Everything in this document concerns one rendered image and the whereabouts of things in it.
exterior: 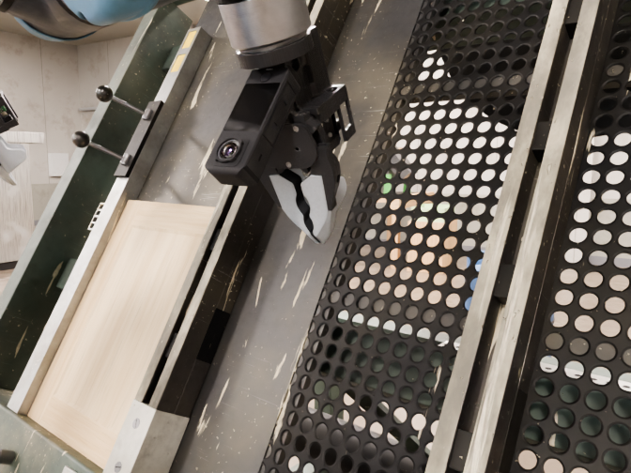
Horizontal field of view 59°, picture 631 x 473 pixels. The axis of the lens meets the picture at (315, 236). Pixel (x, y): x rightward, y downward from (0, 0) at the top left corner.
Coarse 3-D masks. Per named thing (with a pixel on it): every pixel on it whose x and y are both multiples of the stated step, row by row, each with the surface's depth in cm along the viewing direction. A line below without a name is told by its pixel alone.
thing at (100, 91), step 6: (96, 90) 124; (102, 90) 123; (108, 90) 124; (96, 96) 124; (102, 96) 124; (108, 96) 124; (114, 96) 126; (120, 102) 126; (126, 102) 126; (132, 108) 127; (138, 108) 127; (144, 114) 127; (150, 114) 128
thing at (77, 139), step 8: (72, 136) 121; (80, 136) 120; (88, 136) 122; (80, 144) 121; (88, 144) 122; (96, 144) 123; (104, 152) 124; (112, 152) 124; (120, 160) 124; (128, 160) 124
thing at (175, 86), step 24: (192, 48) 133; (168, 72) 134; (192, 72) 134; (168, 96) 129; (168, 120) 130; (144, 168) 126; (120, 192) 123; (120, 216) 123; (96, 240) 120; (96, 264) 119; (72, 288) 117; (72, 312) 116; (48, 336) 115; (48, 360) 113; (24, 384) 112; (24, 408) 110
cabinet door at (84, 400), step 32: (128, 224) 119; (160, 224) 112; (192, 224) 106; (128, 256) 114; (160, 256) 108; (192, 256) 102; (96, 288) 116; (128, 288) 110; (160, 288) 104; (96, 320) 111; (128, 320) 105; (160, 320) 100; (64, 352) 113; (96, 352) 107; (128, 352) 101; (64, 384) 108; (96, 384) 103; (128, 384) 97; (32, 416) 110; (64, 416) 104; (96, 416) 99; (96, 448) 95
